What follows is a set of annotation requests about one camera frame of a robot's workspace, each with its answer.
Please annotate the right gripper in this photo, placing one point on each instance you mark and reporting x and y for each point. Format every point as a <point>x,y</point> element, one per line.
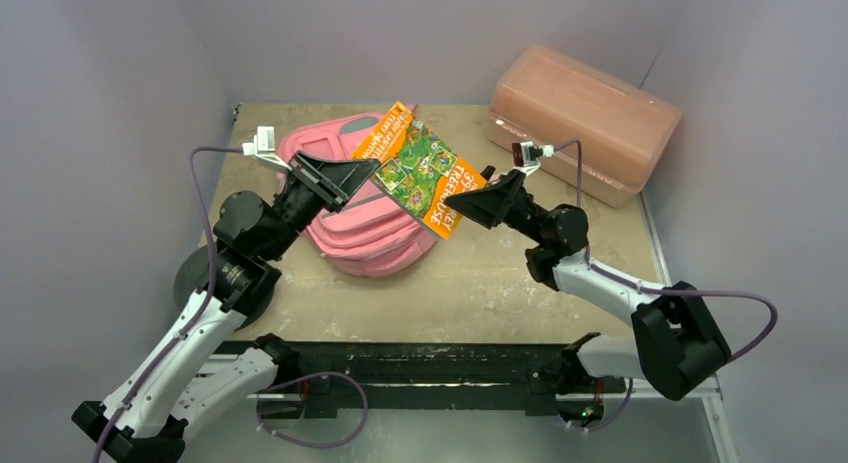
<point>506,199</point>

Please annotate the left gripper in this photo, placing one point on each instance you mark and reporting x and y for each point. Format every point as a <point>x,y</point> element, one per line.
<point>333,182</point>

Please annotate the pink backpack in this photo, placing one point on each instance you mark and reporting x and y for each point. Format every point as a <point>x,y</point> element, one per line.
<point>371,236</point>

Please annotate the orange book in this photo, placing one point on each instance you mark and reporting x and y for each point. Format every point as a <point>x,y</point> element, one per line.
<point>418,169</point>

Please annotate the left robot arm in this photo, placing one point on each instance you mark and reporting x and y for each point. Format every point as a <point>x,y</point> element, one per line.
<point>161,407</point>

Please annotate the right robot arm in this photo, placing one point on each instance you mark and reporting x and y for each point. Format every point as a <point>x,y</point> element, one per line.
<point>623,294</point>

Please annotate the orange plastic storage box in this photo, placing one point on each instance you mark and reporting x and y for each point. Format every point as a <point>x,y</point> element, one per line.
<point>609,135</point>

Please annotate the grey tape roll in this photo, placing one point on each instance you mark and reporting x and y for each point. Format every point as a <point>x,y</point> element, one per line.
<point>242,283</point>

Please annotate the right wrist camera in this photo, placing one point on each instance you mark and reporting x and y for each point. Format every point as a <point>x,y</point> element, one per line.
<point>527,155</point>

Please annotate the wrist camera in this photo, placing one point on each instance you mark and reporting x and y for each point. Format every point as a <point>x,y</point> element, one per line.
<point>262,148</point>
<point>527,155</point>

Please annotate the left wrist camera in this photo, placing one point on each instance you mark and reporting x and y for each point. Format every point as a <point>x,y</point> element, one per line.
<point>262,148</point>

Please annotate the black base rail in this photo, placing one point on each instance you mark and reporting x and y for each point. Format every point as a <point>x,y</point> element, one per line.
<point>536,379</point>

